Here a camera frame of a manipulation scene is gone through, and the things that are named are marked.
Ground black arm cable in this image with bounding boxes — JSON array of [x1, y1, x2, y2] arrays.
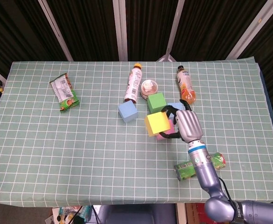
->
[[217, 176, 235, 204]]

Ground white frame post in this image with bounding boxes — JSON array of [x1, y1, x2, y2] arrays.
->
[[112, 0, 129, 62], [156, 0, 185, 63], [226, 0, 273, 60], [38, 0, 74, 62]]

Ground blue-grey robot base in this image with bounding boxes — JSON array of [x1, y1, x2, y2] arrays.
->
[[98, 204, 177, 224]]

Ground pink foam cube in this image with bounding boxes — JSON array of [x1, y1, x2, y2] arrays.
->
[[156, 118, 176, 141]]

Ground dark pleated curtain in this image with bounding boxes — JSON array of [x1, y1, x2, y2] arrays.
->
[[0, 0, 273, 112]]

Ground orange juice bottle black cap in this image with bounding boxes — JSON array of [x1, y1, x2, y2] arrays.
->
[[176, 65, 197, 105]]

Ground green checked tablecloth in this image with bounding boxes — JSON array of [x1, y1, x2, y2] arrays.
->
[[0, 61, 273, 207]]

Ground clear plastic snack cup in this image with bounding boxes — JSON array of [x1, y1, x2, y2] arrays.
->
[[140, 79, 159, 98]]

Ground white bottle with orange cap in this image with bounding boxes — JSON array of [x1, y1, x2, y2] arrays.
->
[[123, 63, 143, 105]]

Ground red box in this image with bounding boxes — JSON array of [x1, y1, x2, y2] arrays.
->
[[195, 203, 208, 224]]

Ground white table leg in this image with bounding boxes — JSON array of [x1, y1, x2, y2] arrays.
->
[[175, 203, 186, 224]]

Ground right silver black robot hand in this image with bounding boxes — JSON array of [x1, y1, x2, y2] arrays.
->
[[159, 99, 204, 144]]

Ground green chip can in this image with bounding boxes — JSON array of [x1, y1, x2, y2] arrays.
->
[[174, 152, 227, 182]]

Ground yellow foam cube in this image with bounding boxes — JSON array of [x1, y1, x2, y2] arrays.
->
[[144, 112, 171, 138]]

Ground green snack bag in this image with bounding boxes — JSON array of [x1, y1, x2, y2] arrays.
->
[[49, 73, 80, 112]]

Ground colourful snack packets pile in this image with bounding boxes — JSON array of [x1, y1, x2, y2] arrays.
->
[[52, 205, 92, 224]]

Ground green foam cube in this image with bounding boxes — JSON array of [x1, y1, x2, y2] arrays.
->
[[146, 92, 168, 115]]

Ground light blue foam cube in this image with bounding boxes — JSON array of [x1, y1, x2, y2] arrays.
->
[[166, 102, 186, 113], [117, 100, 138, 124]]

